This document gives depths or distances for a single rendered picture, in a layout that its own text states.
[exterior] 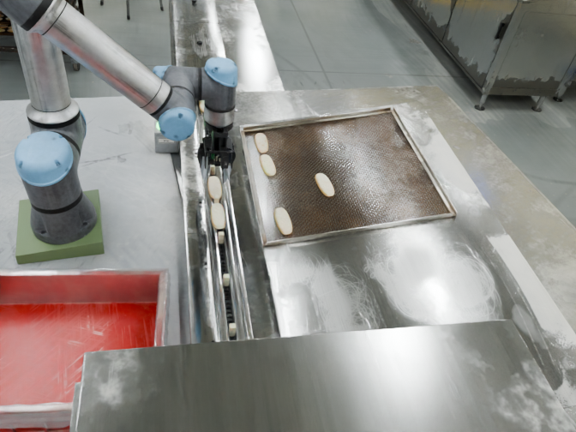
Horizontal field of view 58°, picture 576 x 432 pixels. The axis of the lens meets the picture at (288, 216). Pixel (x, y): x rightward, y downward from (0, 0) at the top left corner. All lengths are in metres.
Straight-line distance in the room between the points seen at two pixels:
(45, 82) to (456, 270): 1.01
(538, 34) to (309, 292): 3.07
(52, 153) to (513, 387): 0.99
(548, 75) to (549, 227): 2.52
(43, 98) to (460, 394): 1.04
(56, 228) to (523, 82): 3.42
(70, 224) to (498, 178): 1.33
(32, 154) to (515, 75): 3.38
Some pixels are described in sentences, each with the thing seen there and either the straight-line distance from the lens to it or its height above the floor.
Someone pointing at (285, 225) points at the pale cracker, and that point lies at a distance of 1.32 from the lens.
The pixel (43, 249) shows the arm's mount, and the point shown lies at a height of 0.85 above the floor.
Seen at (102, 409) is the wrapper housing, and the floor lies 1.30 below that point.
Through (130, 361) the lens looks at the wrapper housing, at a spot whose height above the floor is 1.30.
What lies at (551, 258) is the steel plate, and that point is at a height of 0.82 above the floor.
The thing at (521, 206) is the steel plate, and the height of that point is 0.82.
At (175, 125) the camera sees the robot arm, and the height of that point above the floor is 1.19.
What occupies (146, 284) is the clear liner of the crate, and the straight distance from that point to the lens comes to 1.20.
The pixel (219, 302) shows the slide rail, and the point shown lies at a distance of 1.22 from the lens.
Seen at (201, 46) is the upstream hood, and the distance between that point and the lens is 2.08.
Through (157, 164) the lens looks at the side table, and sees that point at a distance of 1.63.
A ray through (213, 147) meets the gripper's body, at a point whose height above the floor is 1.04.
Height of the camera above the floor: 1.81
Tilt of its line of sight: 42 degrees down
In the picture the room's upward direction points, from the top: 10 degrees clockwise
